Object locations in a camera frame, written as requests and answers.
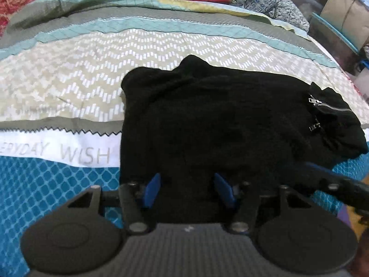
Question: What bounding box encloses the black zippered sweater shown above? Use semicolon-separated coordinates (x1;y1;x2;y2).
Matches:
119;55;369;226

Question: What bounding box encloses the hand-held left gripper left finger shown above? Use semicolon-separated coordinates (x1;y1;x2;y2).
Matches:
67;173;162;234

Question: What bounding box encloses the red floral blanket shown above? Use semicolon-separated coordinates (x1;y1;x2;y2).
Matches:
0;0;87;34

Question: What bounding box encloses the blue plastic frame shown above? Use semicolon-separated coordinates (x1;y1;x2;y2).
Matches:
309;12;361;56

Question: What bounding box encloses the cardboard box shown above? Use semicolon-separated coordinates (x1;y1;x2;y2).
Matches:
319;0;369;51

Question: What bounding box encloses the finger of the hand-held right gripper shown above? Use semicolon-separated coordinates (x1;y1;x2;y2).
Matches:
281;162;369;210

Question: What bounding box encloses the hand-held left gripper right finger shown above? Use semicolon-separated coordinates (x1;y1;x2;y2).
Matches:
213;172;311;234

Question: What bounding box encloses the chevron patterned bedspread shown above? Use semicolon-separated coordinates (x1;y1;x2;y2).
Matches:
0;0;369;277

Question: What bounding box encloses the grey paisley cloth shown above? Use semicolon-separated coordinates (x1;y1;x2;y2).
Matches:
229;0;311;33

